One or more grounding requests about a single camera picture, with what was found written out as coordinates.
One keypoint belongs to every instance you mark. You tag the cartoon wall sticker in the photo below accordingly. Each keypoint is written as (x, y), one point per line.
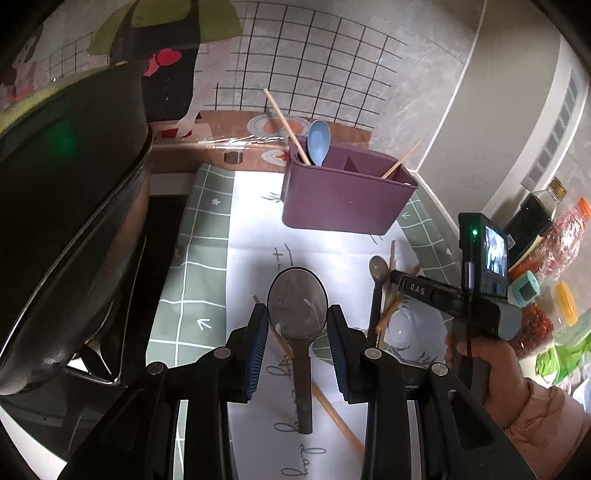
(323, 69)

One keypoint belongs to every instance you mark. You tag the blue plastic spoon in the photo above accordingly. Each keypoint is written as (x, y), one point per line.
(318, 138)

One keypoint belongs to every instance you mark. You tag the person's right forearm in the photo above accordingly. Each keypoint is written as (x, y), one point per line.
(545, 415)

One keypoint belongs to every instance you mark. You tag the green white printed tablecloth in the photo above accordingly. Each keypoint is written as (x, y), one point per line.
(203, 277)

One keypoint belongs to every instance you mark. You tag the person's right hand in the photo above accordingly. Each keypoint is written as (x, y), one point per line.
(501, 374)

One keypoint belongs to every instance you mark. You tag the white spoon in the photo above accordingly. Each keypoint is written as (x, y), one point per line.
(411, 332)

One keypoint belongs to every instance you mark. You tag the dark soy sauce bottle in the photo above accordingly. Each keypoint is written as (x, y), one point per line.
(531, 221)

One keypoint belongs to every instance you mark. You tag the orange-capped chili bottle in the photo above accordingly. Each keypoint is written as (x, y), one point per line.
(563, 240)

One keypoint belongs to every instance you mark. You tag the yellow-lidded chili flake jar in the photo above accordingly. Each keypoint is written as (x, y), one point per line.
(565, 304)

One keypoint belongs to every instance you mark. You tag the green plastic bag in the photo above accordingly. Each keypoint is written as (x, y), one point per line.
(568, 360)

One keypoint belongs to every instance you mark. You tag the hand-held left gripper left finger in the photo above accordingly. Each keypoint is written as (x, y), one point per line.
(253, 355)

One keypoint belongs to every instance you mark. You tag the teal-capped salt shaker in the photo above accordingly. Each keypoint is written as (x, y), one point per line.
(526, 290)

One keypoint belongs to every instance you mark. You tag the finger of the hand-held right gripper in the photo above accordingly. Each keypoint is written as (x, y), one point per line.
(420, 290)

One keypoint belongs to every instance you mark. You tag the purple utensil holder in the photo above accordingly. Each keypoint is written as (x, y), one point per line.
(341, 203)

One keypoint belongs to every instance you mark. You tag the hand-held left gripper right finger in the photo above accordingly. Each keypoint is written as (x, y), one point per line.
(342, 355)

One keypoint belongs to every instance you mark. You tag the white vent grille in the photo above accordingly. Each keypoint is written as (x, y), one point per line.
(554, 138)

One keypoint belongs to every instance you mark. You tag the wooden chopstick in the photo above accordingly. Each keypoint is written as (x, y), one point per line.
(401, 159)
(281, 117)
(339, 422)
(390, 309)
(393, 256)

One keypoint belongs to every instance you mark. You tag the dark wooden spoon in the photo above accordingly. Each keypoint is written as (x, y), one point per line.
(298, 300)
(378, 270)

